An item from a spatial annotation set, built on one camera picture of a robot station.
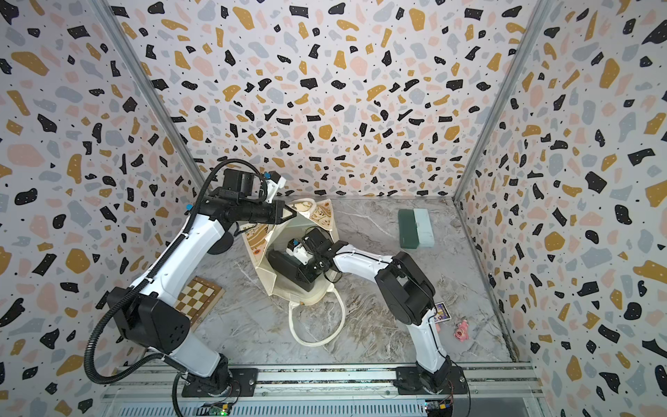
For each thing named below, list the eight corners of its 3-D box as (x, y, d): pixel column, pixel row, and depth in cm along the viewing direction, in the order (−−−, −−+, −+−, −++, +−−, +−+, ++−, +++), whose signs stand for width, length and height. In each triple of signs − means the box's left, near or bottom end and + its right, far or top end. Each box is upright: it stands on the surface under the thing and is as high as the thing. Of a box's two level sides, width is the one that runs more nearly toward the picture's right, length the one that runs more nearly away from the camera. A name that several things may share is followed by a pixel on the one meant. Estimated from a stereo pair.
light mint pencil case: (419, 247, 108) (421, 243, 106) (412, 212, 120) (413, 208, 118) (435, 247, 108) (436, 243, 106) (426, 212, 120) (427, 208, 118)
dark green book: (401, 248, 108) (402, 244, 106) (395, 212, 120) (396, 208, 119) (420, 248, 108) (421, 244, 106) (412, 212, 121) (413, 208, 119)
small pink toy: (453, 336, 85) (456, 333, 82) (459, 321, 88) (462, 317, 86) (463, 343, 83) (467, 340, 81) (469, 327, 87) (473, 324, 84)
